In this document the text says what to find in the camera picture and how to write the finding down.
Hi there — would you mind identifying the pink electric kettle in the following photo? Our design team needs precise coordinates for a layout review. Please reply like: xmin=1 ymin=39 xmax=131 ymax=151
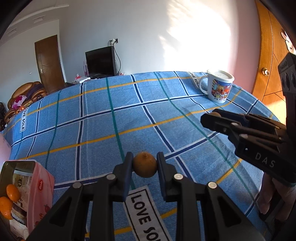
xmin=0 ymin=133 xmax=11 ymax=170

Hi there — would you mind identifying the black television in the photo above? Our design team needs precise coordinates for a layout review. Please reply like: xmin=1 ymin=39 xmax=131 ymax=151
xmin=85 ymin=46 xmax=117 ymax=79

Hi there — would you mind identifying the small orange kumquat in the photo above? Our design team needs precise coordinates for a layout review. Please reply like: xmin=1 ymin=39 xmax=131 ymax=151
xmin=0 ymin=196 xmax=13 ymax=220

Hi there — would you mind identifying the right hand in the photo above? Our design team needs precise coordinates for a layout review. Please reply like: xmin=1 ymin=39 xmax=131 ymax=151
xmin=257 ymin=173 xmax=295 ymax=221

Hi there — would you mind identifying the brown wooden door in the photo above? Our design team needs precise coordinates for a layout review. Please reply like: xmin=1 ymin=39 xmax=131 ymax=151
xmin=35 ymin=35 xmax=65 ymax=94

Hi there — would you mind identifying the low tv stand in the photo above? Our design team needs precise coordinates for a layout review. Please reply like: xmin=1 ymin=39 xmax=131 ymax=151
xmin=64 ymin=73 xmax=126 ymax=88

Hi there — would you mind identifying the black camera box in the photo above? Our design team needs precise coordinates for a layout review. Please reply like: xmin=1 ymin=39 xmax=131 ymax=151
xmin=278 ymin=53 xmax=295 ymax=132

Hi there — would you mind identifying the small brown longan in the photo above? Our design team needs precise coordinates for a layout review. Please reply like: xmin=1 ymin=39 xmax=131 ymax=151
xmin=132 ymin=152 xmax=157 ymax=178

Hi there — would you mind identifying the blue plaid tablecloth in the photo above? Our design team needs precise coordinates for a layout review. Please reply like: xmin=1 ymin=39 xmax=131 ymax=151
xmin=2 ymin=71 xmax=274 ymax=240

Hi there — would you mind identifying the black power cable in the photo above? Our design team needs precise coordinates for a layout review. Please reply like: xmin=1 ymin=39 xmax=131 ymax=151
xmin=113 ymin=40 xmax=122 ymax=75

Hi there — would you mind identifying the orange wooden door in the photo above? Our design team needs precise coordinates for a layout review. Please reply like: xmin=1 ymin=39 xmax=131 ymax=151
xmin=251 ymin=0 xmax=296 ymax=121

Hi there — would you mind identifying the small orange tangerine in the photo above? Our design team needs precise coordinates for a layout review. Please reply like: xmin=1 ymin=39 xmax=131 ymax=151
xmin=6 ymin=184 xmax=21 ymax=202

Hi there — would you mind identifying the brown leather armchair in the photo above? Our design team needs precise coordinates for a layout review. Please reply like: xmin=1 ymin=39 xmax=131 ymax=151
xmin=4 ymin=81 xmax=47 ymax=124

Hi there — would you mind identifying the white cartoon mug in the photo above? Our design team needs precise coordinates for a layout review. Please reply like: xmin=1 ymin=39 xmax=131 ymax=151
xmin=199 ymin=70 xmax=235 ymax=103

